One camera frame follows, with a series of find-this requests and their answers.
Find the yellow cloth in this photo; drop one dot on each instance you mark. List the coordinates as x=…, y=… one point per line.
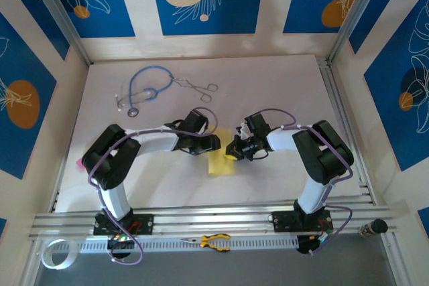
x=219, y=165

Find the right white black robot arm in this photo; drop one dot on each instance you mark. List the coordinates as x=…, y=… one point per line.
x=281, y=140

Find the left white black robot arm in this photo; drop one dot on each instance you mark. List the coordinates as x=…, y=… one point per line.
x=154, y=142

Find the metal forceps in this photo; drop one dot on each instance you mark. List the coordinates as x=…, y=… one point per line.
x=191, y=84

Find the blue stethoscope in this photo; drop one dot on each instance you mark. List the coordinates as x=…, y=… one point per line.
x=133, y=112

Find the yellow black pliers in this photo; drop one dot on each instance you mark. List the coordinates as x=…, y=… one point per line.
x=205, y=241

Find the pink plastic box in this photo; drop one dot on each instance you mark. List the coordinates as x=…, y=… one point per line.
x=79, y=163

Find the black electronics box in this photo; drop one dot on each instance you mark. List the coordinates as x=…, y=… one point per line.
x=117, y=246
x=305, y=247

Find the black capped bottle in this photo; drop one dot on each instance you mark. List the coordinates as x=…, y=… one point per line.
x=378, y=225

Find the clear tape roll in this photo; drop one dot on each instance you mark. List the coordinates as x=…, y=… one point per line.
x=73, y=256

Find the wide aluminium rail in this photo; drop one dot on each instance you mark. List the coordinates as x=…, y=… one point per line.
x=214, y=219

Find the aluminium side rail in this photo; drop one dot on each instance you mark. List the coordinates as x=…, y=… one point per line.
x=338, y=105

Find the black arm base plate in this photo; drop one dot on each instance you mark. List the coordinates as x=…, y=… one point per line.
x=144, y=224
x=281, y=221

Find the aluminium frame post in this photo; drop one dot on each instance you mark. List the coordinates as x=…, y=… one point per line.
x=60, y=14
x=352, y=14

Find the aluminium frame leg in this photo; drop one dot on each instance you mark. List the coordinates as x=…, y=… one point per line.
x=31, y=266
x=397, y=262

